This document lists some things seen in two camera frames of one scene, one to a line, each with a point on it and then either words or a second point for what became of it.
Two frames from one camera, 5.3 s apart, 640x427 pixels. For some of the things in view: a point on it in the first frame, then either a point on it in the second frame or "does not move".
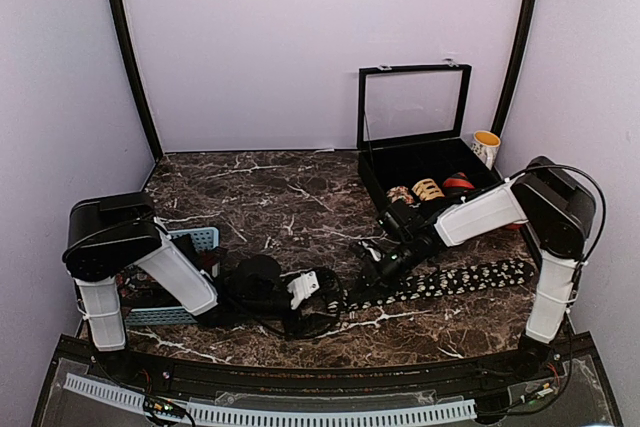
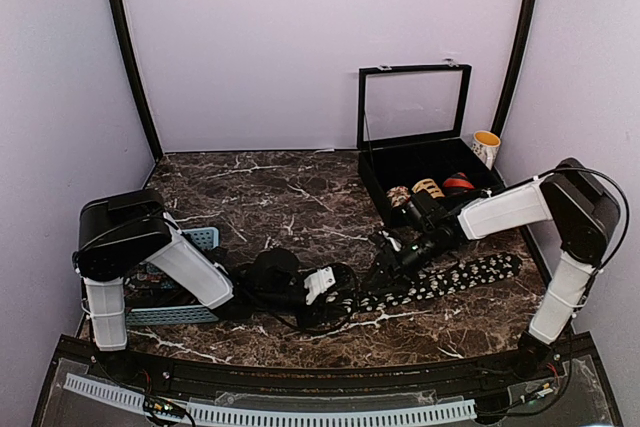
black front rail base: x=557 y=376 does not move
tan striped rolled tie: x=427 y=189 does not move
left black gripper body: x=297 y=325 → x=312 y=315
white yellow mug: x=485 y=145 does not move
